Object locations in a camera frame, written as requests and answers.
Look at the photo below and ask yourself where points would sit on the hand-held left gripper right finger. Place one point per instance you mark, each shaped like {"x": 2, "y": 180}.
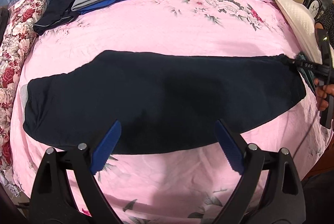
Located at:
{"x": 228, "y": 147}

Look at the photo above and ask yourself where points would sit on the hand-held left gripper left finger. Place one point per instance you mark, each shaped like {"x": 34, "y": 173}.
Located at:
{"x": 108, "y": 145}

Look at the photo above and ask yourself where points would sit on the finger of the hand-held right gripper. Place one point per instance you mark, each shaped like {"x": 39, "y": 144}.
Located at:
{"x": 304, "y": 65}

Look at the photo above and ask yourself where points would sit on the dark navy pants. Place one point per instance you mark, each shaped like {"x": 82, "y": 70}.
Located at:
{"x": 156, "y": 98}

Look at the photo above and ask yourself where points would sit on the person's right forearm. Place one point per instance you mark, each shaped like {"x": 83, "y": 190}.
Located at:
{"x": 327, "y": 16}

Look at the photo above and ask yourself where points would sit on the person's right hand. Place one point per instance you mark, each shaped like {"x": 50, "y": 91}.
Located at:
{"x": 327, "y": 90}

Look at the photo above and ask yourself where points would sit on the teal cloth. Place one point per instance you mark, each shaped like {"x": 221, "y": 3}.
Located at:
{"x": 306, "y": 76}

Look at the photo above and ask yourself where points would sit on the dark framed round picture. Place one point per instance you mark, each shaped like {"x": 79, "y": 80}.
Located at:
{"x": 315, "y": 7}

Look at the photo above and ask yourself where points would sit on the white quilted pillow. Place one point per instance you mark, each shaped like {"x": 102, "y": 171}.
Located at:
{"x": 294, "y": 15}

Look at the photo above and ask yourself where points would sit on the pink floral bed sheet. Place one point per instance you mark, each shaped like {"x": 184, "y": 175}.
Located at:
{"x": 156, "y": 30}

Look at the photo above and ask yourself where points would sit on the folded blue garment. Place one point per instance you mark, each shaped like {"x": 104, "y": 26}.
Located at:
{"x": 99, "y": 6}

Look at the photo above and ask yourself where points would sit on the red floral rolled quilt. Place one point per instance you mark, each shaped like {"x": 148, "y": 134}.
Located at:
{"x": 15, "y": 38}

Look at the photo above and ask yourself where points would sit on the dark garment with white stripe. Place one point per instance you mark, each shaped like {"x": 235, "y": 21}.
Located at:
{"x": 54, "y": 12}

